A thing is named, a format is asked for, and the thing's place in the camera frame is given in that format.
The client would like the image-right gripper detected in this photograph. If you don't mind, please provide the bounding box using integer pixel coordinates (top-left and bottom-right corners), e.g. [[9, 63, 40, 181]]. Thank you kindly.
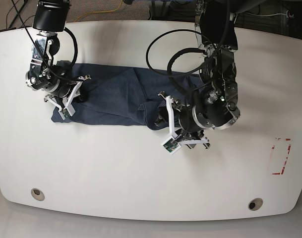
[[154, 91, 210, 149]]

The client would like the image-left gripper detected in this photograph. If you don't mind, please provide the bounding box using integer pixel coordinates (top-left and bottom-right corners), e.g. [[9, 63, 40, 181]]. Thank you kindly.
[[44, 75, 91, 110]]

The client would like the dark blue t-shirt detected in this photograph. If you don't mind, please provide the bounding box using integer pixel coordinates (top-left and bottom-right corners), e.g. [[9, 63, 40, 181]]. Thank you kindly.
[[51, 60, 203, 131]]

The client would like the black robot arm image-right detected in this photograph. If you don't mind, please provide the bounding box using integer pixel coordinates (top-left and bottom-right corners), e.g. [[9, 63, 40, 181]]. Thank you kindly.
[[156, 0, 241, 154]]

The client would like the red tape rectangle marking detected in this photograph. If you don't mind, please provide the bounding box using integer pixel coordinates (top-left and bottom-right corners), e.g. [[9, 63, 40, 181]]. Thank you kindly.
[[269, 138, 292, 175]]

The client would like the black tripod stand leg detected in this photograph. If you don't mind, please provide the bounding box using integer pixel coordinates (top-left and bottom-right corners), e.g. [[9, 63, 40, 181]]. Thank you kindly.
[[5, 0, 29, 29]]

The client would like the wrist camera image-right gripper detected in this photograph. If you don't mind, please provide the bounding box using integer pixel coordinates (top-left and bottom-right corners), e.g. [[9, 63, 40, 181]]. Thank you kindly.
[[161, 136, 181, 155]]

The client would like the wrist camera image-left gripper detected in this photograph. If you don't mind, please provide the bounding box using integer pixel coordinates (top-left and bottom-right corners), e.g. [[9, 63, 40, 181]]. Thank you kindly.
[[58, 107, 75, 120]]

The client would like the yellow cable on floor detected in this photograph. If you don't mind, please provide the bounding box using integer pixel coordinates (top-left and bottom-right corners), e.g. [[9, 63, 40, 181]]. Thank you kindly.
[[75, 0, 123, 22]]

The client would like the right table cable grommet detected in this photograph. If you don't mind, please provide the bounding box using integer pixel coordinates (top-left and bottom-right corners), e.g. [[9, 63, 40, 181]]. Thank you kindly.
[[248, 198, 263, 211]]

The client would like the table cable grommet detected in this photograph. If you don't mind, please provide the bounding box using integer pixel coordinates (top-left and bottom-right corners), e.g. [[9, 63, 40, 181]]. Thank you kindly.
[[248, 198, 263, 211], [31, 188, 45, 201]]

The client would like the left table cable grommet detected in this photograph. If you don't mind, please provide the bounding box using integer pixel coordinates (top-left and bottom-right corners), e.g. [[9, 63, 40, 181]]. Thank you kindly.
[[31, 188, 45, 201]]

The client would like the white cable on floor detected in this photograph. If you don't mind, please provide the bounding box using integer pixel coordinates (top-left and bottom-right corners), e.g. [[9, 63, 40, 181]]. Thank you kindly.
[[259, 11, 289, 18]]

